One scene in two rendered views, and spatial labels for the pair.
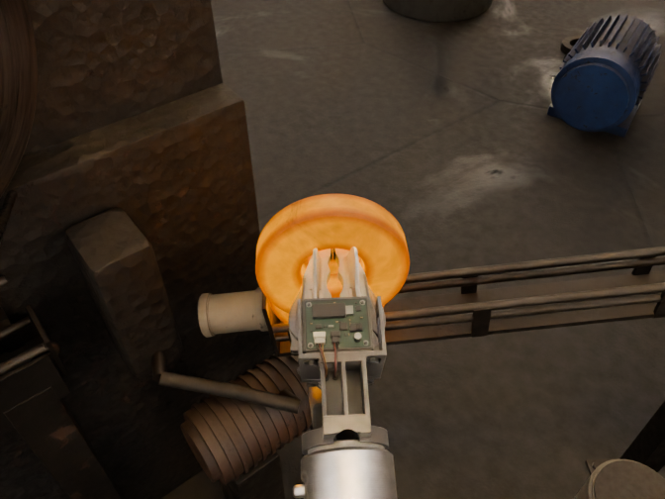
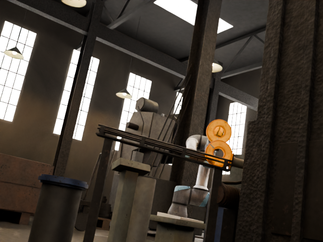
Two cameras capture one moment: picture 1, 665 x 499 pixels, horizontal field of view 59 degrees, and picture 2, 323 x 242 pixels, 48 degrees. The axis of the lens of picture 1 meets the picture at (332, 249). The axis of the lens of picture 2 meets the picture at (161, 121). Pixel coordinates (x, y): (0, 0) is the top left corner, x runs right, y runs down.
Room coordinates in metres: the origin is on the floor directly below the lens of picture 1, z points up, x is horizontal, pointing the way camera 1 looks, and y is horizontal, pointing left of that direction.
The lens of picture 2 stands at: (2.65, -0.20, 0.30)
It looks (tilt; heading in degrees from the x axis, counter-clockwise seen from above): 14 degrees up; 184
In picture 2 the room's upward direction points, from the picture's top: 10 degrees clockwise
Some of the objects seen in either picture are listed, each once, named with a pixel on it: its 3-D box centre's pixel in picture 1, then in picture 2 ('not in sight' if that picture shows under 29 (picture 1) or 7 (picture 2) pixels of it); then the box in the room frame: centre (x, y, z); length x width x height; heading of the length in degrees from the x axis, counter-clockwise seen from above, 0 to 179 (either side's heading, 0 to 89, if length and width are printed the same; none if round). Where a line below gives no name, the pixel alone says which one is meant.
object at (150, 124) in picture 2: not in sight; (147, 160); (-5.31, -0.94, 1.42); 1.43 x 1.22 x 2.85; 43
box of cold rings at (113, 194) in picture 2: not in sight; (156, 206); (-3.26, -0.48, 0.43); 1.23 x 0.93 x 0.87; 126
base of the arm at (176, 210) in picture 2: not in sight; (178, 209); (-0.22, -0.17, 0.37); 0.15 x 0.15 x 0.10
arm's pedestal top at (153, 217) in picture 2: not in sight; (176, 221); (-0.22, -0.17, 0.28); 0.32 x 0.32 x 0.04; 44
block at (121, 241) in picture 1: (128, 296); not in sight; (0.52, 0.28, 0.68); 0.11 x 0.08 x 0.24; 38
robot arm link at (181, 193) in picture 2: not in sight; (182, 194); (-0.21, -0.16, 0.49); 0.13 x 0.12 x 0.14; 90
